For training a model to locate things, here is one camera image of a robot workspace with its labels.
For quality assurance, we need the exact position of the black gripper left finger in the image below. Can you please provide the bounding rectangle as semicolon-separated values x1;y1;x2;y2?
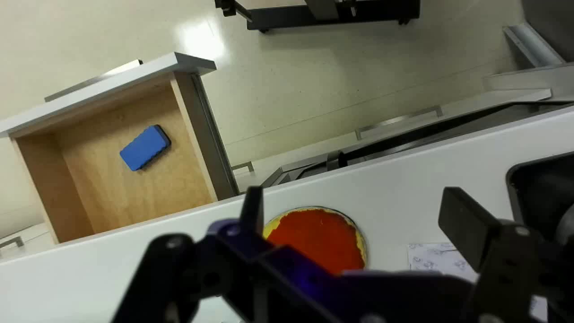
112;185;338;323

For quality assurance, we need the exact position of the wooden drawer white front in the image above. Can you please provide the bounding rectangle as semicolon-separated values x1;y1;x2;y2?
0;51;241;246

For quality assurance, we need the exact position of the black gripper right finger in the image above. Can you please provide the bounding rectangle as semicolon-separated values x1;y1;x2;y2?
439;187;574;323

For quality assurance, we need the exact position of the blue rectangular eraser block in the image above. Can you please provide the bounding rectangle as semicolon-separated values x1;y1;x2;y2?
119;124;173;173

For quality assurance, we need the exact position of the printed paper sheet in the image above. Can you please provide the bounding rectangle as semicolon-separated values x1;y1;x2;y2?
408;241;482;284

